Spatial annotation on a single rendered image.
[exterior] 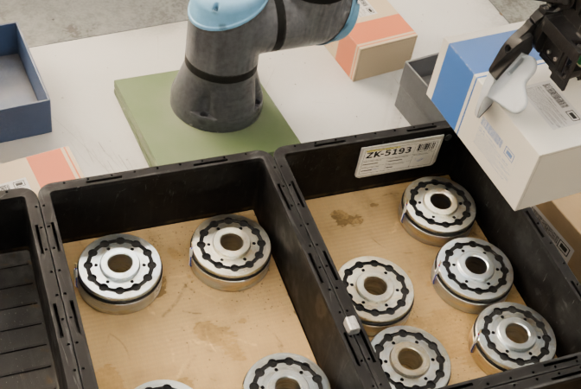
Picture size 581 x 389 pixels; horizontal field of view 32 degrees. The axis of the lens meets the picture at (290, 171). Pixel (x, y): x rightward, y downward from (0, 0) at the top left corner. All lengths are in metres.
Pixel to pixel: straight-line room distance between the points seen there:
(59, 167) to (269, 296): 0.39
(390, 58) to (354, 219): 0.49
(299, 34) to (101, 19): 1.47
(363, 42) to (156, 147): 0.42
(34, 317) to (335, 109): 0.70
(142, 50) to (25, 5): 1.27
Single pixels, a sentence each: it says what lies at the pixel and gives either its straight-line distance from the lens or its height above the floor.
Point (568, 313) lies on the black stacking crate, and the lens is 1.28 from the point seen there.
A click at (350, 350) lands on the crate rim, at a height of 0.93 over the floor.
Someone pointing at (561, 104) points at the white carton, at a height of 1.14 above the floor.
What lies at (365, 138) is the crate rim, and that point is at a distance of 1.34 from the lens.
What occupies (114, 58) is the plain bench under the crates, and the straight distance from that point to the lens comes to 1.76.
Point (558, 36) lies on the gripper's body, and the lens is 1.06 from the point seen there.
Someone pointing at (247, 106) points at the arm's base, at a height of 0.77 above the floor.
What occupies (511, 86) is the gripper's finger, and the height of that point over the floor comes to 1.17.
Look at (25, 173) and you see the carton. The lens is 1.47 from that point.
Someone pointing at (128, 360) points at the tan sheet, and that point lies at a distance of 1.21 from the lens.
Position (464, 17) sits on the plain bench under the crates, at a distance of 1.99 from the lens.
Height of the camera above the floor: 1.85
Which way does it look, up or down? 46 degrees down
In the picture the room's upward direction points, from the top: 11 degrees clockwise
